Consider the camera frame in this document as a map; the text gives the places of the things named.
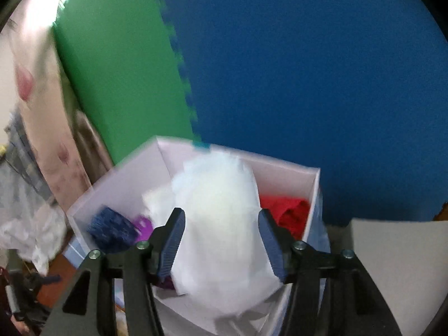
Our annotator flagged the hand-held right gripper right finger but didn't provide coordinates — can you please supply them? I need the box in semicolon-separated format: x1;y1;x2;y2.
258;209;403;336

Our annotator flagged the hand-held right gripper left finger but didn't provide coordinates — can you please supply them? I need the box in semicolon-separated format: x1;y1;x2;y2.
44;207;186;336

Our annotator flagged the large white underwear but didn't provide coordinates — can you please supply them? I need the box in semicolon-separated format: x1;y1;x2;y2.
142;149;284;319

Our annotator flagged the navy blue underwear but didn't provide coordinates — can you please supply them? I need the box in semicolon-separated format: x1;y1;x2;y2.
87;206;139;253

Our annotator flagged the white shoe box teal print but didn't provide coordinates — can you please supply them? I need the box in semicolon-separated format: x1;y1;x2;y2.
66;136;321;336

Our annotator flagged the purple underwear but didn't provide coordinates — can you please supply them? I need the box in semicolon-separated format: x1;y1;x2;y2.
133;215;174;292

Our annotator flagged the red underwear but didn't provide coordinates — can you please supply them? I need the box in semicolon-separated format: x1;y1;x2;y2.
260;196;311;240

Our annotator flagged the blue checked cloth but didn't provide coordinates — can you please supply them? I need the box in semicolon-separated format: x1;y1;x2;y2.
63;196;332;309

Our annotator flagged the white dotted bedsheet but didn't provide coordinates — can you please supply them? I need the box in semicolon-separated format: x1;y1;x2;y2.
0;161;74;274

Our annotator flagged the grey plaid blanket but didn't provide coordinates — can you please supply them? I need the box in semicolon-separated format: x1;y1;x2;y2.
3;112;58;204

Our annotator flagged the pink floral curtain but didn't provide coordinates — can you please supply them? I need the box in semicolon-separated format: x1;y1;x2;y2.
7;0;93;214

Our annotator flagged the blue foam mat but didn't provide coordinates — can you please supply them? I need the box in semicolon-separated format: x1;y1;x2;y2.
145;0;448;226

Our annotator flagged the green foam mat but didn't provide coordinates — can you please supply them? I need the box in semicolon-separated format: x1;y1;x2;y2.
52;0;198;166

